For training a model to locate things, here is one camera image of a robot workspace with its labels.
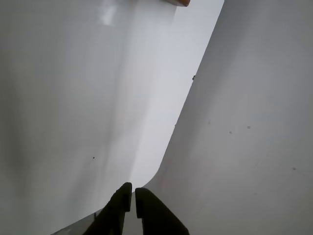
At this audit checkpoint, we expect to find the wooden chessboard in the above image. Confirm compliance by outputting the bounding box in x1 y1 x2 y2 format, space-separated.
168 0 191 7

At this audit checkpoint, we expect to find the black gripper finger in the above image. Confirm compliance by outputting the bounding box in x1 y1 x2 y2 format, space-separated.
135 188 190 235
84 182 133 235

